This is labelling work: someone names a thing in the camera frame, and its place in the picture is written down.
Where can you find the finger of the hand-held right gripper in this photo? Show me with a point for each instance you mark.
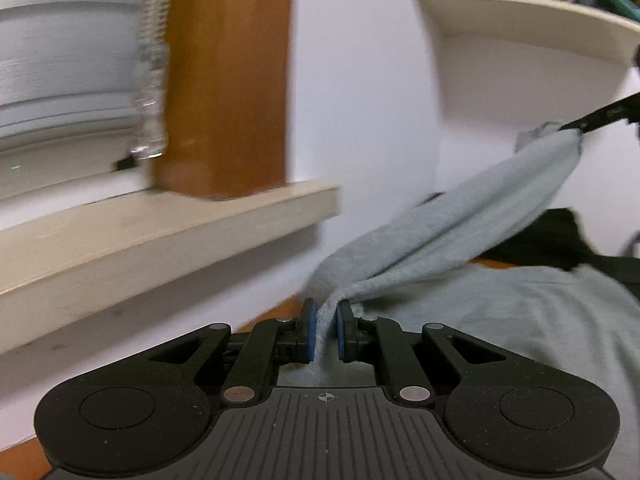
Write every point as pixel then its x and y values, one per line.
pixel 605 114

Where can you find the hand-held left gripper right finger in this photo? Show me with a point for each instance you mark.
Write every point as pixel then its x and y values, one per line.
pixel 342 335

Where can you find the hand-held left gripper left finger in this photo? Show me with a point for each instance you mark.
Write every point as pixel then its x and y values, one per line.
pixel 311 330

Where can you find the grey printed sweatshirt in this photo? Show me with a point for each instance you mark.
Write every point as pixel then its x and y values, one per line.
pixel 500 300

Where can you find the black folded garment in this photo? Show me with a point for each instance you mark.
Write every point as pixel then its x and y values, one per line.
pixel 540 240

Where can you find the beige window sill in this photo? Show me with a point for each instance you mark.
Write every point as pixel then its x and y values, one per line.
pixel 150 250

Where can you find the grey window blind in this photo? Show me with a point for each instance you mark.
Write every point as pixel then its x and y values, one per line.
pixel 65 60

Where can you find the cream wall shelf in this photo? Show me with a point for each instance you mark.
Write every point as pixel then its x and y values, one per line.
pixel 525 20

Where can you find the wooden window frame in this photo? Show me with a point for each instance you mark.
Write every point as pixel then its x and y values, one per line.
pixel 225 75

